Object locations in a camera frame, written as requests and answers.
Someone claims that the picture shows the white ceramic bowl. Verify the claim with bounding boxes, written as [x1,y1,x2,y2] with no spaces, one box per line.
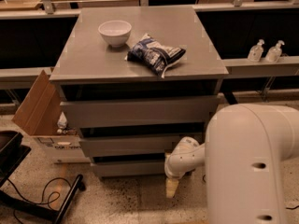
[98,21,132,48]

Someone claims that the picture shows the blue white snack bag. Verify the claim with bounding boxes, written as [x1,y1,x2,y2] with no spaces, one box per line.
[125,34,186,78]

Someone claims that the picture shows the grey drawer cabinet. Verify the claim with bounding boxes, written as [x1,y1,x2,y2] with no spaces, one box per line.
[50,7,227,164]

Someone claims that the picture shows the grey metal rail frame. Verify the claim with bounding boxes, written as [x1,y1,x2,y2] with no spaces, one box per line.
[0,0,299,110]

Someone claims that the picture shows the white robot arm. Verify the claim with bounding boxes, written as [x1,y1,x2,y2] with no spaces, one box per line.
[164,104,299,224]

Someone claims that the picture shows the right clear pump bottle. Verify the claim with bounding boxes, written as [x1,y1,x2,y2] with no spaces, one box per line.
[265,40,285,63]

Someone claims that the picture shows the grey top drawer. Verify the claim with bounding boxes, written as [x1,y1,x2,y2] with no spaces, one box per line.
[61,96,219,128]

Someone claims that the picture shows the left clear pump bottle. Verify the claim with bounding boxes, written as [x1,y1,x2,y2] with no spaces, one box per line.
[248,39,264,62]

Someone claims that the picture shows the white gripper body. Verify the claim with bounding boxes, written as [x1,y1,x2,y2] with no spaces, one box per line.
[164,136,200,179]

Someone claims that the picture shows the grey middle drawer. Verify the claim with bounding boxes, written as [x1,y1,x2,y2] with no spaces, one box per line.
[78,132,206,159]

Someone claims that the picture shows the open cardboard box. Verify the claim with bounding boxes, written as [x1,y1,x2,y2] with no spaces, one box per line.
[12,71,90,163]

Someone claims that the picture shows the grey bottom drawer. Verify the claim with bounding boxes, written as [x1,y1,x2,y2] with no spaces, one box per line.
[91,160,164,178]

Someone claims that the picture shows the black bin left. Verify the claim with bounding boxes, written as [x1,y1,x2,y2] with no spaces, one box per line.
[0,131,31,187]

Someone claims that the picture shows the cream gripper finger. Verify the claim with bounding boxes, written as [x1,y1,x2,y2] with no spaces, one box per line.
[165,178,179,198]

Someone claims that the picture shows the clear pump bottle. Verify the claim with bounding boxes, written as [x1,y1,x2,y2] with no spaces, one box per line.
[265,40,285,63]
[248,39,264,62]

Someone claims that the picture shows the black stand base left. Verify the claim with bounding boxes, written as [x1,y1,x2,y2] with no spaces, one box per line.
[0,175,85,224]

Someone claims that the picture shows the white bottle in box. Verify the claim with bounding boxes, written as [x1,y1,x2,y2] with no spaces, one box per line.
[57,112,67,130]

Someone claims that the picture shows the grey drawer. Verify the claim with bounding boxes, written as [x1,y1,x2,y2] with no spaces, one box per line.
[61,96,219,128]
[91,160,164,178]
[78,132,206,159]

